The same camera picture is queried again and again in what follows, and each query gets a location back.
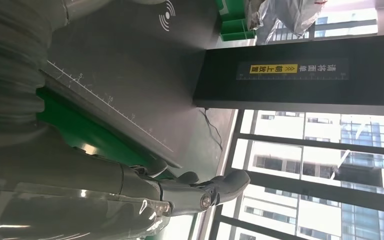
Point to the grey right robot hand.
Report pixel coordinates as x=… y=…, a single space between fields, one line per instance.
x=62 y=192

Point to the green conveyor belt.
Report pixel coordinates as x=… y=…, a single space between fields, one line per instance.
x=96 y=139

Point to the black inbound scanner machine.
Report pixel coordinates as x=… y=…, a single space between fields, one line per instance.
x=139 y=73

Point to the green plastic delivery bin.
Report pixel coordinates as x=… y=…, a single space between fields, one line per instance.
x=236 y=28

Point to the large grey courier package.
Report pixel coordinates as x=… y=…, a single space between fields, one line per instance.
x=260 y=13

